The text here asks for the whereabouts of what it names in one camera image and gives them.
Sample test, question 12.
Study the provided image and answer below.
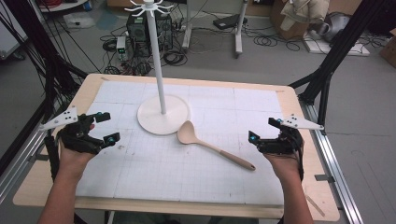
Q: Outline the white metal floor stand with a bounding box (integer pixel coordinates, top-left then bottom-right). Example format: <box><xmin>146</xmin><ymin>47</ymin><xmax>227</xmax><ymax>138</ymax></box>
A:
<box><xmin>181</xmin><ymin>0</ymin><xmax>250</xmax><ymax>59</ymax></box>

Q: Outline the black computer tower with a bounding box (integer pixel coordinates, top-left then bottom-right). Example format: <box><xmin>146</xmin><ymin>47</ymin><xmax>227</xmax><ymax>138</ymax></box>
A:
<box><xmin>125</xmin><ymin>10</ymin><xmax>174</xmax><ymax>59</ymax></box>

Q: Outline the grey helmet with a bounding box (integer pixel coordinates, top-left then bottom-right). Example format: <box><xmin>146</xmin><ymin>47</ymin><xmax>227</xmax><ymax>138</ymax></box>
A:
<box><xmin>317</xmin><ymin>11</ymin><xmax>352</xmax><ymax>44</ymax></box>

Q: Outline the white flat board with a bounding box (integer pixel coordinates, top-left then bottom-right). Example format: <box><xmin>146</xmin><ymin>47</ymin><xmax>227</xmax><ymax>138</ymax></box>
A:
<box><xmin>303</xmin><ymin>36</ymin><xmax>372</xmax><ymax>58</ymax></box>

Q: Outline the cardboard box with beige cloth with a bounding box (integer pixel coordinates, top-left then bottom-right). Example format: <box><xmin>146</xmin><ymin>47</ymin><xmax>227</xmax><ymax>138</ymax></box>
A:
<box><xmin>269</xmin><ymin>0</ymin><xmax>332</xmax><ymax>41</ymax></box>

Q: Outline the black metal frame strut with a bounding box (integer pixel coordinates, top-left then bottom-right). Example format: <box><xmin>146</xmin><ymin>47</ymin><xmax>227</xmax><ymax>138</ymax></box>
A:
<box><xmin>0</xmin><ymin>0</ymin><xmax>89</xmax><ymax>125</ymax></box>
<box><xmin>289</xmin><ymin>0</ymin><xmax>390</xmax><ymax>135</ymax></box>

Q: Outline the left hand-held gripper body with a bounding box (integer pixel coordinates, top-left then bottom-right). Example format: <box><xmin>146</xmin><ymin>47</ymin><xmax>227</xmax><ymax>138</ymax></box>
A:
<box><xmin>39</xmin><ymin>105</ymin><xmax>106</xmax><ymax>155</ymax></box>

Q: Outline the coiled black cable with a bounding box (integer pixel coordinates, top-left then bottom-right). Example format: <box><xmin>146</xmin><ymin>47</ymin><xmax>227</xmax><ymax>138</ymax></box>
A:
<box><xmin>163</xmin><ymin>49</ymin><xmax>189</xmax><ymax>67</ymax></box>

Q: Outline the person's right hand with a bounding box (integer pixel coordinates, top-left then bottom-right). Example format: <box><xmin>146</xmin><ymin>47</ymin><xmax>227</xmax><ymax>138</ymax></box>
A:
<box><xmin>262</xmin><ymin>148</ymin><xmax>304</xmax><ymax>185</ymax></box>

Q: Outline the person's left hand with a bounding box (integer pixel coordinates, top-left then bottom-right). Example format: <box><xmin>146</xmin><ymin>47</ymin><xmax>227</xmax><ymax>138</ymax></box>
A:
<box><xmin>57</xmin><ymin>123</ymin><xmax>96</xmax><ymax>177</ymax></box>

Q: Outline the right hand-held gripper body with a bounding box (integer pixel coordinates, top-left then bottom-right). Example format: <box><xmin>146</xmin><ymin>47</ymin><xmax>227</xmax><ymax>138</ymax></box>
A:
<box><xmin>257</xmin><ymin>113</ymin><xmax>325</xmax><ymax>155</ymax></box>

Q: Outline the white power adapter box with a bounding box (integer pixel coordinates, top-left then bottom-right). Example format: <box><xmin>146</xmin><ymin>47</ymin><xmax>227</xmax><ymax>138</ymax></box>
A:
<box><xmin>116</xmin><ymin>35</ymin><xmax>128</xmax><ymax>62</ymax></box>

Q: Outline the black wrist strap cable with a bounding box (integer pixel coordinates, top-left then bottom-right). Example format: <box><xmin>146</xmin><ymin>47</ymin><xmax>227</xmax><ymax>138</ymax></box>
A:
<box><xmin>43</xmin><ymin>130</ymin><xmax>62</xmax><ymax>183</ymax></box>
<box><xmin>295</xmin><ymin>136</ymin><xmax>305</xmax><ymax>183</ymax></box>

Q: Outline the white grid mat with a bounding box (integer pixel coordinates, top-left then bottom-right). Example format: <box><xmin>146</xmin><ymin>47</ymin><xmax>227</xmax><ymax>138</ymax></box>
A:
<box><xmin>75</xmin><ymin>80</ymin><xmax>285</xmax><ymax>206</ymax></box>

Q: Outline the beige spoon with wooden handle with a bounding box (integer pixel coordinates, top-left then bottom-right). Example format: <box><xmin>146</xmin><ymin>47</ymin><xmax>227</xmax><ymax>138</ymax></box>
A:
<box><xmin>177</xmin><ymin>119</ymin><xmax>257</xmax><ymax>172</ymax></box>

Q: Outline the black flat box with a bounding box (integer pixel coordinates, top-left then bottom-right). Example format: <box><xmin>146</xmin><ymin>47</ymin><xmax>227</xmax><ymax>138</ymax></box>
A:
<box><xmin>212</xmin><ymin>13</ymin><xmax>248</xmax><ymax>31</ymax></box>

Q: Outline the aluminium rail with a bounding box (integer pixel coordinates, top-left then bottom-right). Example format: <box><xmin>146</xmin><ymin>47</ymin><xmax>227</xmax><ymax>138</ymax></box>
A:
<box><xmin>299</xmin><ymin>96</ymin><xmax>364</xmax><ymax>224</ymax></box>
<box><xmin>0</xmin><ymin>102</ymin><xmax>64</xmax><ymax>205</ymax></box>

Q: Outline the white hook stand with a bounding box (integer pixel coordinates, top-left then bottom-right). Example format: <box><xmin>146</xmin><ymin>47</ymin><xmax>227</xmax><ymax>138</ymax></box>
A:
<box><xmin>124</xmin><ymin>0</ymin><xmax>191</xmax><ymax>136</ymax></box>

